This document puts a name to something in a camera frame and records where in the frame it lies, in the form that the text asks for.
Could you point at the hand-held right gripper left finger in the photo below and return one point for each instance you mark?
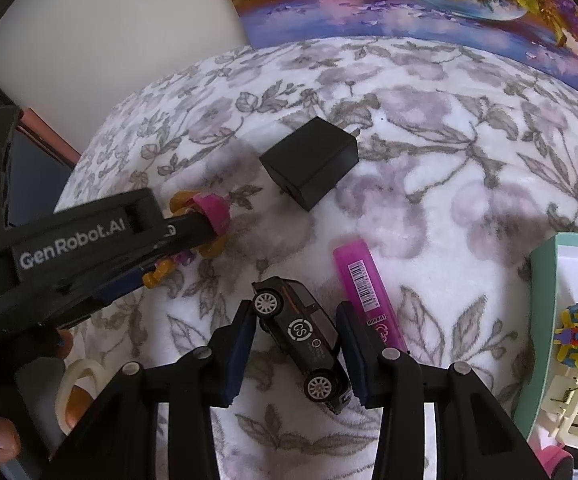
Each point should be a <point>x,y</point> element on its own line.
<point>239,352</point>

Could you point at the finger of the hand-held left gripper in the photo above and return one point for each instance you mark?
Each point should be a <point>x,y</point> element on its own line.
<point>119,285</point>
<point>194,230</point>

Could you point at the purple lighter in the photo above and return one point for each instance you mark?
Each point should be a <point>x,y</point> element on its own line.
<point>364,280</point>

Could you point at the cream hair claw clip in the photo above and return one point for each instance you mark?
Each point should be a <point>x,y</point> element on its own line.
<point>569,400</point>

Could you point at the floral painting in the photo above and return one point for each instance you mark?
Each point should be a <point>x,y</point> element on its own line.
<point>369,10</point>

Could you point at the dark cabinet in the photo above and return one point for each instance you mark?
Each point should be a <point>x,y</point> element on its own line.
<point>34,185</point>

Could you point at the floral blanket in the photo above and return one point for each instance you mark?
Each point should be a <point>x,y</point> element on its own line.
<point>444,210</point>

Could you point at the cartoon dog figure toy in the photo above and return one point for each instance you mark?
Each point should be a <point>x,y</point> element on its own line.
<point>214,210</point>

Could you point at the black toy car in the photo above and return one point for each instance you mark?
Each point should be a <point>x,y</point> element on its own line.
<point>304,335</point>

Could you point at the black charger plug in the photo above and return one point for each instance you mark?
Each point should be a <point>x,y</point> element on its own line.
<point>309,165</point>

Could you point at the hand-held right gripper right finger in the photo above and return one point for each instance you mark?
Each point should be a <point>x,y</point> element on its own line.
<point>356,357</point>

